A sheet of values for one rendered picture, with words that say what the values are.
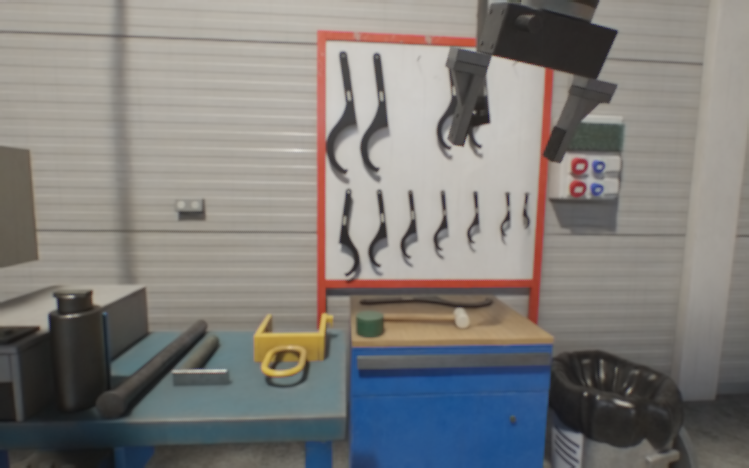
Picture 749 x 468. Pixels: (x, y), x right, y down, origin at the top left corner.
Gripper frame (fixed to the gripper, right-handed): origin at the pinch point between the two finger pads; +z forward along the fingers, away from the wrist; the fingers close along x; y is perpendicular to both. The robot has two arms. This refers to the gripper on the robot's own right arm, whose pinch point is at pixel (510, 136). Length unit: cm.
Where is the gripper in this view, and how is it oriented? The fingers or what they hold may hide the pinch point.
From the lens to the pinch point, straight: 51.1
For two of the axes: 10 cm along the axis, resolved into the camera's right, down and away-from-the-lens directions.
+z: -1.9, 8.6, 4.7
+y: 1.2, 5.0, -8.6
